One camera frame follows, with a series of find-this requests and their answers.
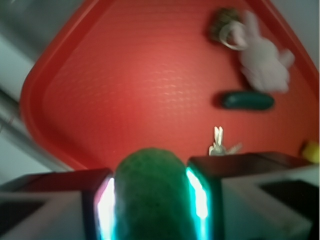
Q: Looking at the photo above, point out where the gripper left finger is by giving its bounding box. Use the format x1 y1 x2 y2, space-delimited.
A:
0 168 115 240

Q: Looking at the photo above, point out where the dark green capsule toy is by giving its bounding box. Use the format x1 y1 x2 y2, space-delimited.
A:
220 91 275 111

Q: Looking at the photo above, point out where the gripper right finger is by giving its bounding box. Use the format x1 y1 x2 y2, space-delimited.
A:
187 152 320 240

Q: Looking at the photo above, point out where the brown rock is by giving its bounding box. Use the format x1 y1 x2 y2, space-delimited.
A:
208 7 241 42

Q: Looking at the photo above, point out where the pink plush rabbit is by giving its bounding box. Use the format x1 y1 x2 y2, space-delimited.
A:
231 10 295 93

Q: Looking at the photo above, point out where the bunch of silver keys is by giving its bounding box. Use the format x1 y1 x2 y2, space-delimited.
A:
208 126 242 156

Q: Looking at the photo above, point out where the red plastic tray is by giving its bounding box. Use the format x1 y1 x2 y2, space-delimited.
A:
20 0 319 170

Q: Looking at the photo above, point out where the yellow sponge block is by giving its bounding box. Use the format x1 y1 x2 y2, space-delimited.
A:
300 141 320 164

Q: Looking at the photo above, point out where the green textured ball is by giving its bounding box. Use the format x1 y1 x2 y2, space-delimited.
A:
114 148 197 240

